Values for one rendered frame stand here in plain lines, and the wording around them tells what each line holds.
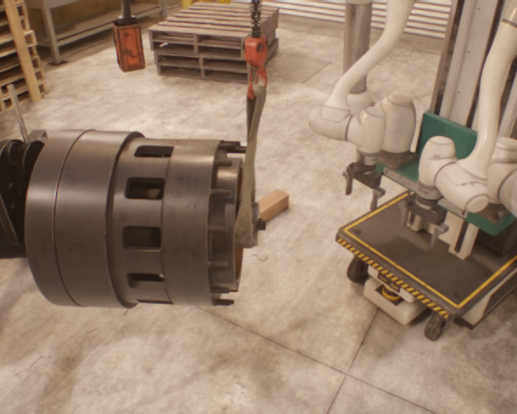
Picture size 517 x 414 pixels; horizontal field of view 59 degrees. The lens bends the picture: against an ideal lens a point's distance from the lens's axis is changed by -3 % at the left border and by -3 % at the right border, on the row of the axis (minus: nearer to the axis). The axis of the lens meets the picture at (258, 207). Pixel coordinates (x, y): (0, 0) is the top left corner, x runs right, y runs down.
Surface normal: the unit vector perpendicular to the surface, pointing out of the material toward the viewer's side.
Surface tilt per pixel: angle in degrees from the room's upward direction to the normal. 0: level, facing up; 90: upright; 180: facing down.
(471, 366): 0
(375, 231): 0
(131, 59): 90
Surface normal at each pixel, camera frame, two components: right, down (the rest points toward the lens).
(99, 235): -0.05, 0.12
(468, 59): -0.79, 0.36
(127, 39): 0.47, 0.52
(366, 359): 0.00, -0.81
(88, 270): -0.06, 0.47
